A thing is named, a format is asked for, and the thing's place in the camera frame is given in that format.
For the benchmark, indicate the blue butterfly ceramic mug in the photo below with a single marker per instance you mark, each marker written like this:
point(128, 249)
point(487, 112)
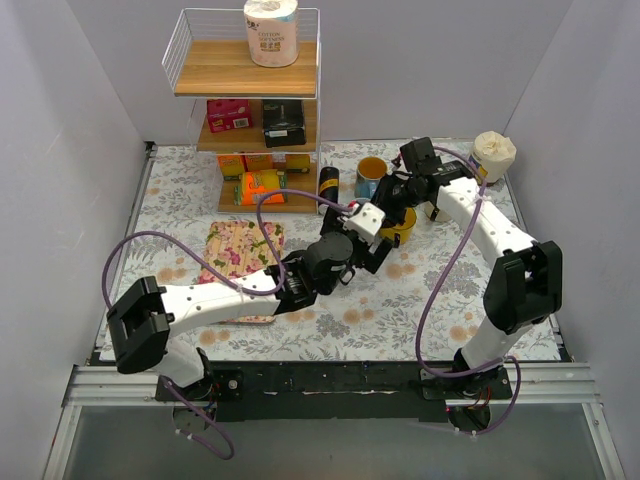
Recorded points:
point(369, 172)

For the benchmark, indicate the black beverage can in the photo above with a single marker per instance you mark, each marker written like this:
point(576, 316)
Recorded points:
point(328, 187)

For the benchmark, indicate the cartoon jar with cloth lid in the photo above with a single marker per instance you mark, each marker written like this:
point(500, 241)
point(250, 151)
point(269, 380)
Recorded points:
point(492, 154)

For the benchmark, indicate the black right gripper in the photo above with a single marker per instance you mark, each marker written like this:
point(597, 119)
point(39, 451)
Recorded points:
point(388, 195)

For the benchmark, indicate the orange yellow sponge pack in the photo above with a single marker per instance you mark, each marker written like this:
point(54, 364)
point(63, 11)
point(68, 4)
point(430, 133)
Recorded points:
point(254, 185)

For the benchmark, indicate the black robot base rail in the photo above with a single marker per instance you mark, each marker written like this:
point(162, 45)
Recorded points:
point(313, 390)

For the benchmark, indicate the black coffee bag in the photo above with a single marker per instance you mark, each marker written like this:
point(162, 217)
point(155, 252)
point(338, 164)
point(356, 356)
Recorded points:
point(283, 123)

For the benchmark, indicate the yellow box right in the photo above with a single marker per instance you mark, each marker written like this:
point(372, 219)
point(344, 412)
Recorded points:
point(298, 163)

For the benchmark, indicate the wrapped toilet paper roll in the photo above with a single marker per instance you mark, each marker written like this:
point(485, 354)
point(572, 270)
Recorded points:
point(272, 32)

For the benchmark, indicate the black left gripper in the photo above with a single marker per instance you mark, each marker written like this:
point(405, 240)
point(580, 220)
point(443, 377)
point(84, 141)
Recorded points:
point(375, 248)

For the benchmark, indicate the yellow mug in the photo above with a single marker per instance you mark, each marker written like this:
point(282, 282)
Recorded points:
point(399, 234)

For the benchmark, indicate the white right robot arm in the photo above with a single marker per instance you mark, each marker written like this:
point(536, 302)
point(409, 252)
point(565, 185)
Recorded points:
point(525, 285)

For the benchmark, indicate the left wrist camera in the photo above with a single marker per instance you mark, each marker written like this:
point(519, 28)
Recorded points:
point(364, 219)

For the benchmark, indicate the floral serving tray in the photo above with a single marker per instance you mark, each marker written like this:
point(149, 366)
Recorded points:
point(238, 248)

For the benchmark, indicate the yellow box middle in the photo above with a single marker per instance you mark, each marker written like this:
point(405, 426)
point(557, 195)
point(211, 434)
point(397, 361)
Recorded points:
point(258, 162)

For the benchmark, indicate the floral tablecloth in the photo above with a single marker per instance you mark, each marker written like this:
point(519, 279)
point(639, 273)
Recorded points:
point(424, 301)

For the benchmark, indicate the wooden wire shelf rack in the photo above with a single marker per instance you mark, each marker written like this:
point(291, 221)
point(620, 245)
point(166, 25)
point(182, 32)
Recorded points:
point(207, 60)

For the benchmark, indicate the yellow box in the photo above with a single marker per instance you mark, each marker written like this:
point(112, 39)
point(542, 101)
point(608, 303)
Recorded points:
point(231, 166)
point(258, 162)
point(298, 163)

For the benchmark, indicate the cream ceramic mug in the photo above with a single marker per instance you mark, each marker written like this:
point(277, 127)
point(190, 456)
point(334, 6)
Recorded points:
point(435, 214)

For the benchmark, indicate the red tissue box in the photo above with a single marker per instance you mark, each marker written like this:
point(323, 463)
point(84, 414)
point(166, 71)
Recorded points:
point(228, 114)

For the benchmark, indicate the yellow box left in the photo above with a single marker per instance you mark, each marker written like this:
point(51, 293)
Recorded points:
point(231, 166)

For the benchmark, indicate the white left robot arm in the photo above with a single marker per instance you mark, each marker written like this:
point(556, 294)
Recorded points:
point(147, 321)

